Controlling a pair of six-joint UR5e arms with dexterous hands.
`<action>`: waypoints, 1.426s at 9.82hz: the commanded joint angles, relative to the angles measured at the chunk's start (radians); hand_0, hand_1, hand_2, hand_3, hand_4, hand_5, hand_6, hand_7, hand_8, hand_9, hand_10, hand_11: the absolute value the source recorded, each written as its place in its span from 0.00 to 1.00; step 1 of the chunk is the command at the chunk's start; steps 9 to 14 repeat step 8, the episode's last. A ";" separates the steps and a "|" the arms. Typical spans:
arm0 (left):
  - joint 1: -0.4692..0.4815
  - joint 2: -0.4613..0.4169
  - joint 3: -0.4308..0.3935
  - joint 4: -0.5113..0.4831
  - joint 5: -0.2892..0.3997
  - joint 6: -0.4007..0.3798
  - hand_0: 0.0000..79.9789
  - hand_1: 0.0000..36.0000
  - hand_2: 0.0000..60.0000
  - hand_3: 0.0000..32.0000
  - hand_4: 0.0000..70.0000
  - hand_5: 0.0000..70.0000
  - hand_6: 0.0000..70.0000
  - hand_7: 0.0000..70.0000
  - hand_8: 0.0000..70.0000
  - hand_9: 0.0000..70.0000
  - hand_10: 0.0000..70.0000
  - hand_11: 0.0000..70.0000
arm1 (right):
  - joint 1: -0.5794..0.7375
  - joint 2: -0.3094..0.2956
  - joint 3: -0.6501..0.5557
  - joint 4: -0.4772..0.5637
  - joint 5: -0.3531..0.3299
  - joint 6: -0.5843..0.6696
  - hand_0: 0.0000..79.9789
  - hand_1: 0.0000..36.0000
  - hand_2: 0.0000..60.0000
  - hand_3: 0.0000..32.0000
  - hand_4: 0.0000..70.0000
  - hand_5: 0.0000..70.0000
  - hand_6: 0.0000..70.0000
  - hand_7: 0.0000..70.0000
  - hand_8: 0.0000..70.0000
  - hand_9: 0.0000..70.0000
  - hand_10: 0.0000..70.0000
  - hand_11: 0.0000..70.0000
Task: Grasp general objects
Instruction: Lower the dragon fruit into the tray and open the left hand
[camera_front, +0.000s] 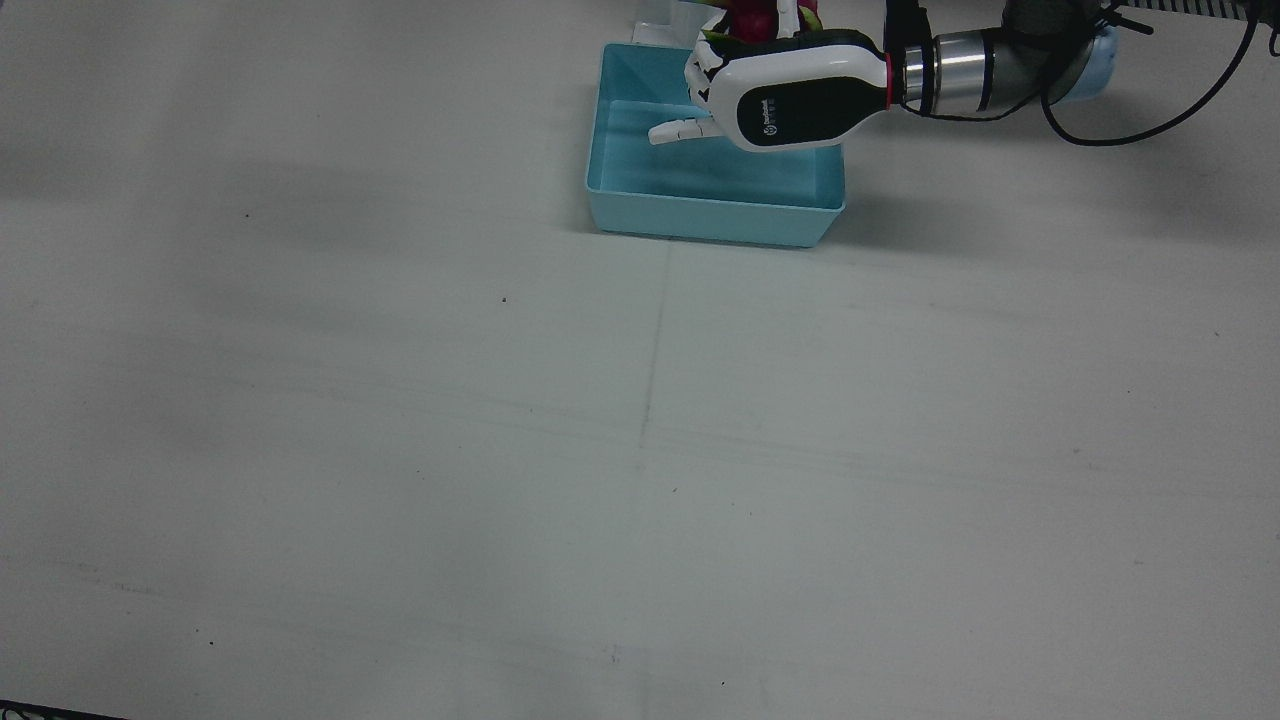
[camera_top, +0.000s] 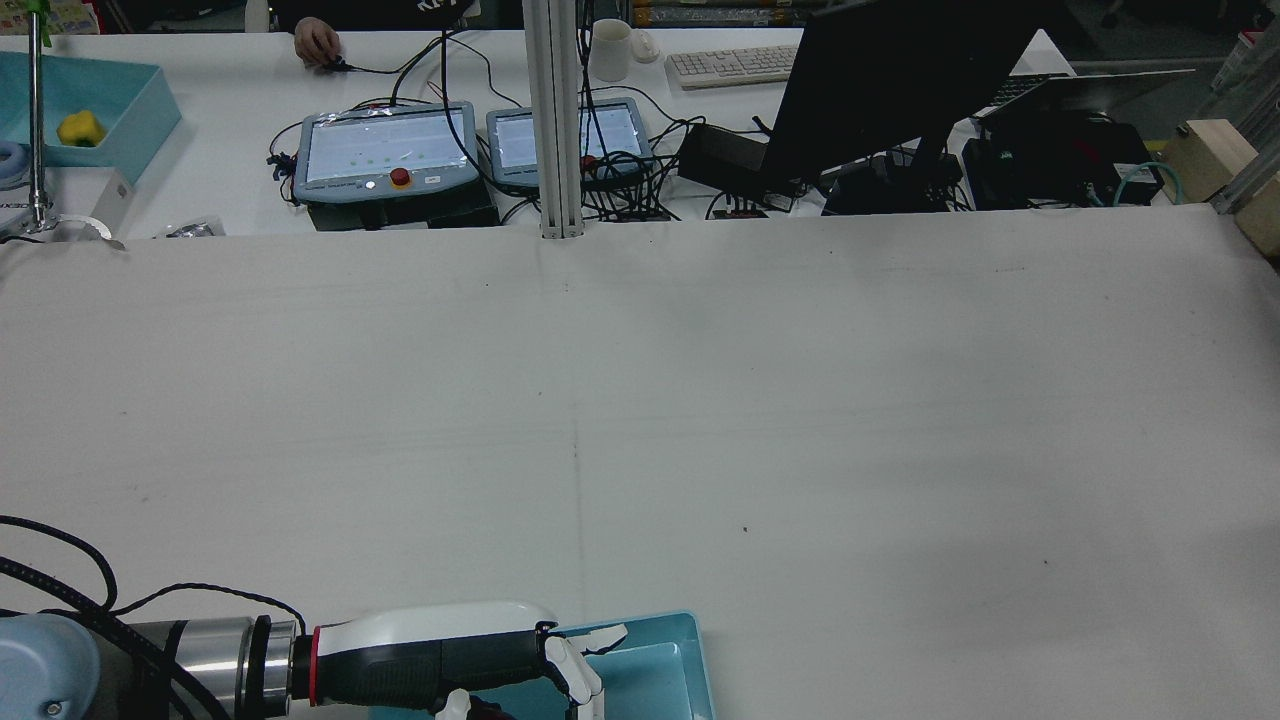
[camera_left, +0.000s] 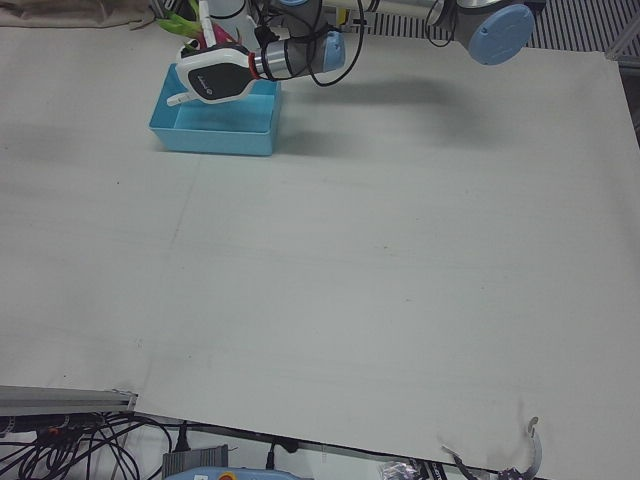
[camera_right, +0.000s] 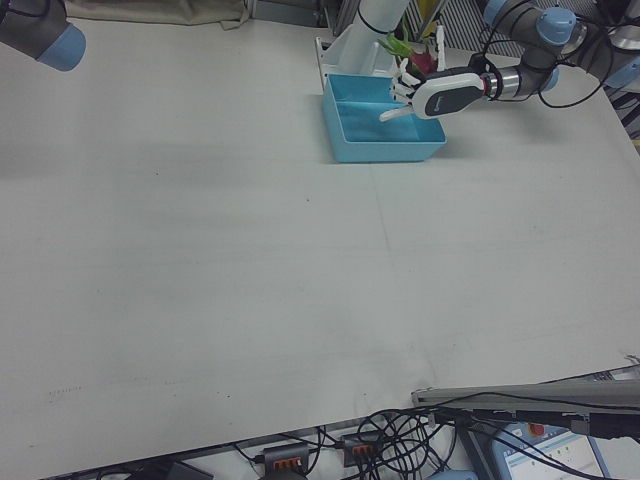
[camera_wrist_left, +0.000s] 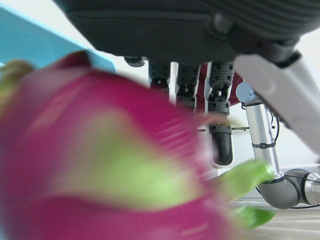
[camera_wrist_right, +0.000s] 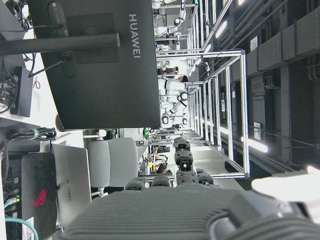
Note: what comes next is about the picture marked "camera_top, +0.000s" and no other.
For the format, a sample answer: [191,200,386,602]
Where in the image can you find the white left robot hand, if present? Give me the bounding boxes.
[310,600,630,720]

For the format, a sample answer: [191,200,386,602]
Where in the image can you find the light blue plastic bin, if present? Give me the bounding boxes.
[370,611,717,720]

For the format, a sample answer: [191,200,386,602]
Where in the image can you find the teach pendant with red button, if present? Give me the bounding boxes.
[292,100,482,207]

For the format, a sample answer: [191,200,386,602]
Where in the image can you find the curved metal stand base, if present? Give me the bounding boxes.
[0,213,128,252]

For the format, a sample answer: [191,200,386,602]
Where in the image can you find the small teach pendant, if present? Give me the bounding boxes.
[486,97,657,192]

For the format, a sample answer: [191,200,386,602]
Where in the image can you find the aluminium column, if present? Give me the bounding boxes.
[521,0,587,240]

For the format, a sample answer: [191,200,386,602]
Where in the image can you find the black power brick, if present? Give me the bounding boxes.
[677,122,803,198]

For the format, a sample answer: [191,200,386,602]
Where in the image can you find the light blue storage tray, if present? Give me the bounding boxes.
[0,51,185,188]

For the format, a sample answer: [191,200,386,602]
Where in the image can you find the person hand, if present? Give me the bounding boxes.
[292,16,344,68]

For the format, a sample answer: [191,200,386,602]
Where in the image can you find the yellow toy pepper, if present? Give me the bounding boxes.
[56,109,107,149]

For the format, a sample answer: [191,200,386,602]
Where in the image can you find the white mug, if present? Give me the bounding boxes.
[587,17,634,84]

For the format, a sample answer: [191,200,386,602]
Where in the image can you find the metal stand pole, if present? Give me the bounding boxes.
[25,0,53,233]

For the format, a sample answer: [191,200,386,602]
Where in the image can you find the white keyboard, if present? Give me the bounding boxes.
[664,44,803,92]

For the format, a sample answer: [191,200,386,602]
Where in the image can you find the stacked books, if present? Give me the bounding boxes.
[631,0,833,28]

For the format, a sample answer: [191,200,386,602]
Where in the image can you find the colourful printed box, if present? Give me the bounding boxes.
[0,0,102,37]

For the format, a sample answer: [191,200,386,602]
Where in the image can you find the black monitor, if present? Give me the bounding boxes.
[763,0,1048,188]

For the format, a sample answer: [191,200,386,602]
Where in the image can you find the black computer box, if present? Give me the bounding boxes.
[962,108,1167,211]

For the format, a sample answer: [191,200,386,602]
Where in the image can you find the grey laptop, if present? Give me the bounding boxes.
[973,67,1198,123]

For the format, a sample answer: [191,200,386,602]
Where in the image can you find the wooden block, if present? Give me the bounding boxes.
[1159,118,1280,259]

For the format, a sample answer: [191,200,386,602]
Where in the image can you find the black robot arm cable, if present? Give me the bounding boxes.
[0,514,308,720]

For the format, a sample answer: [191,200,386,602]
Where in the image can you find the black cable tangle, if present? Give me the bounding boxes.
[575,25,781,223]

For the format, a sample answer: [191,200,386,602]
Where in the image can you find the teal cable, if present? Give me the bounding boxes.
[1113,160,1188,208]

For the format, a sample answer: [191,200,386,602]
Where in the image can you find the aluminium frame profile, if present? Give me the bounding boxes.
[1204,30,1280,217]

